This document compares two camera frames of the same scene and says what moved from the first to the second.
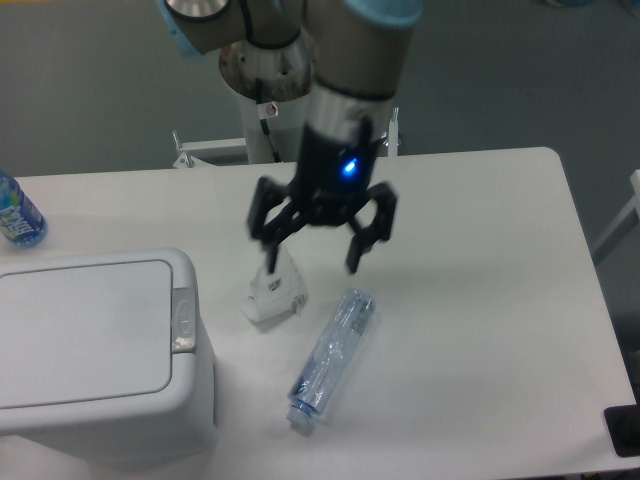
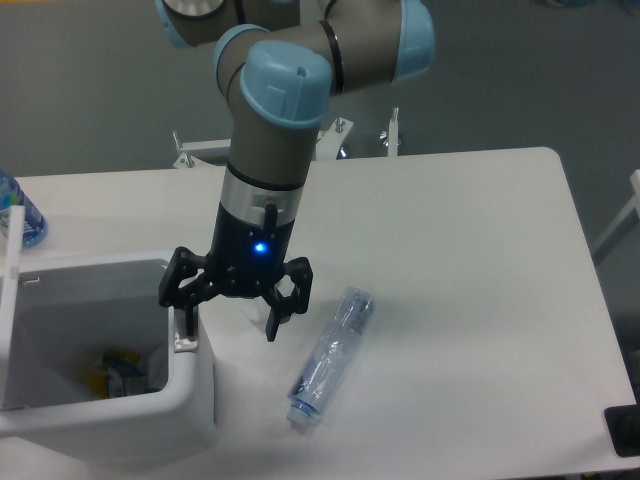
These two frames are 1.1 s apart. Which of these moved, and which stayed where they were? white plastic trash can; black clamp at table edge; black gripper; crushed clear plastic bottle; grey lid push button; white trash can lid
Moved: white trash can lid; black gripper
Stayed: black clamp at table edge; white plastic trash can; crushed clear plastic bottle; grey lid push button
